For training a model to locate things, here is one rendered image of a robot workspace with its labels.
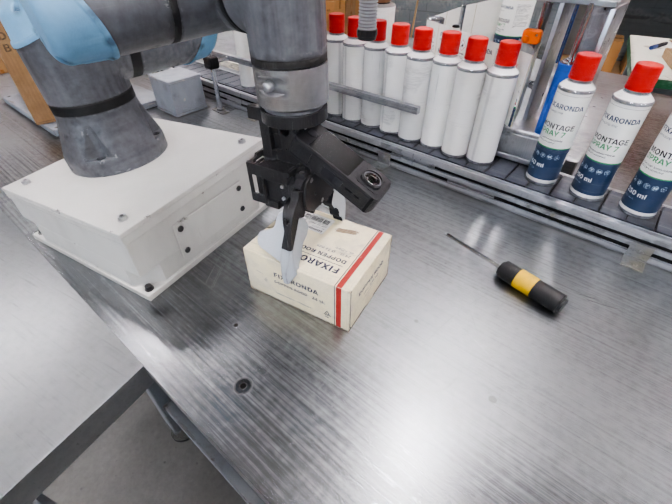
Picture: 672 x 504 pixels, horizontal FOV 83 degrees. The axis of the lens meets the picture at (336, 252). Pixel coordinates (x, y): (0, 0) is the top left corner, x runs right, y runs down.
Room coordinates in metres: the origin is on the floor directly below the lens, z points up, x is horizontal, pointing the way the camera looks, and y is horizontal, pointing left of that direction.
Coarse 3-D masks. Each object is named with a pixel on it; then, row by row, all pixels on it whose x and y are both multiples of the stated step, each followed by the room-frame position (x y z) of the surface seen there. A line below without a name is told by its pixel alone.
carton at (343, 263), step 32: (320, 224) 0.43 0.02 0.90; (352, 224) 0.43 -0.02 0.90; (256, 256) 0.37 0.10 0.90; (320, 256) 0.37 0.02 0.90; (352, 256) 0.37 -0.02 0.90; (384, 256) 0.39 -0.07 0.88; (256, 288) 0.38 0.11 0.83; (288, 288) 0.35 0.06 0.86; (320, 288) 0.32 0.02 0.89; (352, 288) 0.31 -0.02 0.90; (352, 320) 0.31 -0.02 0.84
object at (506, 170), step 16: (192, 64) 1.31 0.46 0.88; (224, 80) 1.15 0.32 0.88; (240, 80) 1.15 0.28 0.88; (352, 128) 0.83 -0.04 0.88; (368, 128) 0.82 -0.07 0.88; (400, 144) 0.74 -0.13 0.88; (416, 144) 0.74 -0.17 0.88; (448, 160) 0.67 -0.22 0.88; (464, 160) 0.67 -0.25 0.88; (496, 160) 0.67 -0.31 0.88; (496, 176) 0.61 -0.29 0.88; (512, 176) 0.61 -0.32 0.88; (560, 176) 0.61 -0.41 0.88; (544, 192) 0.56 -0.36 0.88; (560, 192) 0.56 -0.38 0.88; (592, 208) 0.51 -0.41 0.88; (608, 208) 0.51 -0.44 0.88; (640, 224) 0.47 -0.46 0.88; (656, 224) 0.47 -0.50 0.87
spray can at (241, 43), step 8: (240, 32) 1.08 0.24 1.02; (240, 40) 1.08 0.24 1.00; (240, 48) 1.08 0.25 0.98; (248, 48) 1.08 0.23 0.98; (240, 56) 1.08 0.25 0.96; (248, 56) 1.08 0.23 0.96; (240, 64) 1.09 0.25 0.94; (240, 72) 1.09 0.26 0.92; (248, 72) 1.08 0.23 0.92; (248, 80) 1.08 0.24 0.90; (248, 88) 1.08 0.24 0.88
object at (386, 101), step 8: (232, 56) 1.08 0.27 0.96; (248, 64) 1.04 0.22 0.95; (336, 88) 0.85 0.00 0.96; (344, 88) 0.84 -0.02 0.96; (352, 88) 0.83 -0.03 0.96; (360, 96) 0.81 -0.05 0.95; (368, 96) 0.80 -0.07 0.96; (376, 96) 0.79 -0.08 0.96; (384, 96) 0.78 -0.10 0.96; (384, 104) 0.77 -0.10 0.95; (392, 104) 0.76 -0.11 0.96; (400, 104) 0.75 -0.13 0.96; (408, 104) 0.74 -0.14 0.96; (408, 112) 0.74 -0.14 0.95; (416, 112) 0.72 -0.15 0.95
